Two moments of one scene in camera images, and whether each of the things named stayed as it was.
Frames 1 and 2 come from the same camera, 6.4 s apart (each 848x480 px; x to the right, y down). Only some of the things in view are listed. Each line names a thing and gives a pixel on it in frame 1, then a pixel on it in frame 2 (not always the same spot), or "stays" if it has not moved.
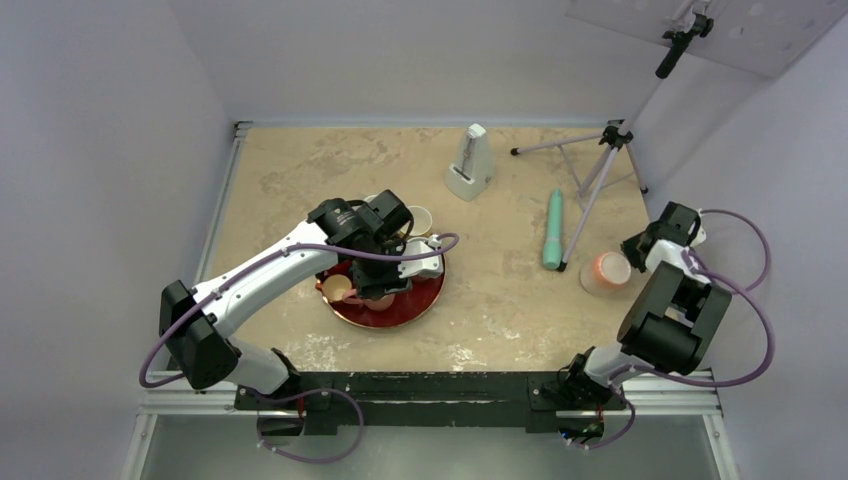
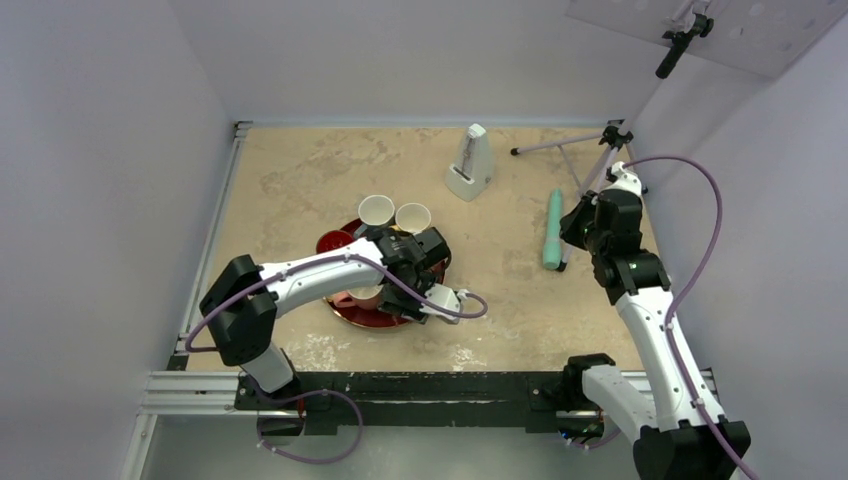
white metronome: [471, 175] stays
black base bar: [422, 399] stays
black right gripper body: [628, 247] -> [579, 230]
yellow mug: [422, 220] stays
